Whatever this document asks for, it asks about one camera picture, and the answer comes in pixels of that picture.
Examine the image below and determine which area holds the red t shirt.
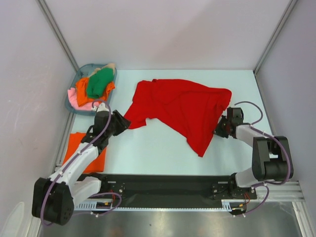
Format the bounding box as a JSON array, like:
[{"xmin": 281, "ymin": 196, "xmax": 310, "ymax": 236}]
[{"xmin": 124, "ymin": 79, "xmax": 232, "ymax": 157}]

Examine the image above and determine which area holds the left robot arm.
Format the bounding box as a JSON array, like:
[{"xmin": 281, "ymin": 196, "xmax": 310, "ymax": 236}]
[{"xmin": 32, "ymin": 110, "xmax": 131, "ymax": 225}]

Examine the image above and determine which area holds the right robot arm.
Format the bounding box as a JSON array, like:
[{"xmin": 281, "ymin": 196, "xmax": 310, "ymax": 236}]
[{"xmin": 214, "ymin": 107, "xmax": 294, "ymax": 198}]

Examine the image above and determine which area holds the green garment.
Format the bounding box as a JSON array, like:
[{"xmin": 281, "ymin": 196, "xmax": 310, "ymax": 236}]
[{"xmin": 86, "ymin": 68, "xmax": 114, "ymax": 99}]

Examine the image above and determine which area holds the folded orange t shirt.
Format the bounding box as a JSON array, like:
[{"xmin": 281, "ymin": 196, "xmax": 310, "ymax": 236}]
[{"xmin": 63, "ymin": 132, "xmax": 106, "ymax": 174}]

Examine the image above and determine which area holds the orange garment in basket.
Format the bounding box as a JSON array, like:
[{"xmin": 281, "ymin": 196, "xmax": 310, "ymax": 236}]
[{"xmin": 75, "ymin": 77, "xmax": 115, "ymax": 108}]

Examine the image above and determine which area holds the pink garment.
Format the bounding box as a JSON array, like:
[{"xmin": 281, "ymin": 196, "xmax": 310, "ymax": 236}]
[{"xmin": 68, "ymin": 87, "xmax": 92, "ymax": 111}]

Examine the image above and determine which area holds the beige garment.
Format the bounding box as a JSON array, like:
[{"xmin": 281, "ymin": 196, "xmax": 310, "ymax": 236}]
[{"xmin": 88, "ymin": 63, "xmax": 116, "ymax": 77}]

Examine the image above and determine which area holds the blue plastic basket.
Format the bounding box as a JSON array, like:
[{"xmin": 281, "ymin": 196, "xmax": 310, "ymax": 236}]
[{"xmin": 65, "ymin": 64, "xmax": 117, "ymax": 116}]

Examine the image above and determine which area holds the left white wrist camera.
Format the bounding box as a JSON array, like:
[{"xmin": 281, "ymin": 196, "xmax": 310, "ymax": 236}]
[{"xmin": 92, "ymin": 102, "xmax": 109, "ymax": 113}]

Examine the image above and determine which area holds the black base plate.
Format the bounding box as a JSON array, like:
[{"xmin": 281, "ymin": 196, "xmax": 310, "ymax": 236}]
[{"xmin": 75, "ymin": 173, "xmax": 259, "ymax": 209}]

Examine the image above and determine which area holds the white slotted cable duct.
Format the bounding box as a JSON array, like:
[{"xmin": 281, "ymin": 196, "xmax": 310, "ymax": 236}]
[{"xmin": 74, "ymin": 200, "xmax": 246, "ymax": 215}]

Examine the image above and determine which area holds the left aluminium corner post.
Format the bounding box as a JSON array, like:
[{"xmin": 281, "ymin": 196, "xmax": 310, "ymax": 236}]
[{"xmin": 36, "ymin": 0, "xmax": 79, "ymax": 72}]

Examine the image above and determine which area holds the aluminium corner post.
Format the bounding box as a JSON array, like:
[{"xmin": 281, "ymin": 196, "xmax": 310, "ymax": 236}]
[
  {"xmin": 36, "ymin": 0, "xmax": 79, "ymax": 72},
  {"xmin": 253, "ymin": 0, "xmax": 299, "ymax": 76}
]

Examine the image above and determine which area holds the right aluminium corner post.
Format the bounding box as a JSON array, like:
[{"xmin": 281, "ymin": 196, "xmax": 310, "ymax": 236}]
[{"xmin": 253, "ymin": 0, "xmax": 299, "ymax": 76}]

